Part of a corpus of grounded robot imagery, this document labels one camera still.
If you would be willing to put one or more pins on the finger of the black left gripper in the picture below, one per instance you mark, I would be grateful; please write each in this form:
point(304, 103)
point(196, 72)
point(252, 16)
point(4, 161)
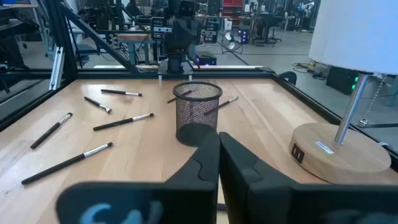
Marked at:
point(178, 35)
point(192, 34)

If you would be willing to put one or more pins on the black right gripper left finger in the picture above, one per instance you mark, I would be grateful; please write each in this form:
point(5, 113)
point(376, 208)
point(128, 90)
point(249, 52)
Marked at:
point(140, 202)

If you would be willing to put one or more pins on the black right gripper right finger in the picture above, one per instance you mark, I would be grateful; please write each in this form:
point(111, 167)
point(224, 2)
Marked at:
point(280, 202)

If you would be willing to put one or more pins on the thin black makeup brush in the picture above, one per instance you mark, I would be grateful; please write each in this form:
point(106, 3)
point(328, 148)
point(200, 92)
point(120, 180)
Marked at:
point(174, 99)
point(228, 102)

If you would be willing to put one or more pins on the black makeup brush silver ferrule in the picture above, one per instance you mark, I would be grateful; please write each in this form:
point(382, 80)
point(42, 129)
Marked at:
point(49, 131)
point(118, 122)
point(62, 165)
point(115, 91)

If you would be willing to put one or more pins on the black fan makeup brush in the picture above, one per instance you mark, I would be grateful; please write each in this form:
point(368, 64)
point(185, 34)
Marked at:
point(94, 103)

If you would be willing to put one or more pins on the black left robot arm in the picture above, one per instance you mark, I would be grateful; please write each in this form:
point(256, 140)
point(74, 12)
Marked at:
point(175, 62)

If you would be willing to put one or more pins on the black box blue light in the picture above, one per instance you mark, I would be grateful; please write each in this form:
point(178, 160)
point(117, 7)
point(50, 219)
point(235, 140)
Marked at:
point(206, 58)

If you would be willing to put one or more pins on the wooden top workbench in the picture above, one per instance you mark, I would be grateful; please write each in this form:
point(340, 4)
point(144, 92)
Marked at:
point(133, 37)

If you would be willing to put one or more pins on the person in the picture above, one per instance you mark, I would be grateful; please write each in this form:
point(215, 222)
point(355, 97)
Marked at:
point(133, 8)

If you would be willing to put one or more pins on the black floor fan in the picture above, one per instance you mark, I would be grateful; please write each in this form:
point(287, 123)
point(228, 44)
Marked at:
point(231, 41)

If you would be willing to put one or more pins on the red cabinet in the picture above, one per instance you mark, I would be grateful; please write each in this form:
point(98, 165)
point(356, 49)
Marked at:
point(233, 7)

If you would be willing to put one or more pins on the black device blue lights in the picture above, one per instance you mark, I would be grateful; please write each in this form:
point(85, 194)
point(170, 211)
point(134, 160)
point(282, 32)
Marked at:
point(243, 35)

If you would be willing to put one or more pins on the white shade wooden base lamp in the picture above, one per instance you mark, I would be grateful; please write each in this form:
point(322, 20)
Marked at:
point(342, 155)

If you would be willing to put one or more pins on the black mesh pen cup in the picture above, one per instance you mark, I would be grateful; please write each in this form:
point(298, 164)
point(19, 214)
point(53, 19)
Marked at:
point(196, 133)

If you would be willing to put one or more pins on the black box green lights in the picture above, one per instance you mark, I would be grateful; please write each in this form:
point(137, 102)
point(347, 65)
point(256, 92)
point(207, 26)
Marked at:
point(340, 80)

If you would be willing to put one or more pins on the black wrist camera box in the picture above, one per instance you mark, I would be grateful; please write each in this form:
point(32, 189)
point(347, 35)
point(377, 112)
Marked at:
point(187, 8)

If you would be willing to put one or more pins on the black aluminium table frame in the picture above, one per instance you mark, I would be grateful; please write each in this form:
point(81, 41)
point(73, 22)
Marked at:
point(109, 74)

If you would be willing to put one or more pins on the black frame clamp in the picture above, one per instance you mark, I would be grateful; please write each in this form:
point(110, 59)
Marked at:
point(287, 77)

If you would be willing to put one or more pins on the silver frame bracket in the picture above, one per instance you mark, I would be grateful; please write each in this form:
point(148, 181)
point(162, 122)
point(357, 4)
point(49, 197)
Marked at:
point(57, 68)

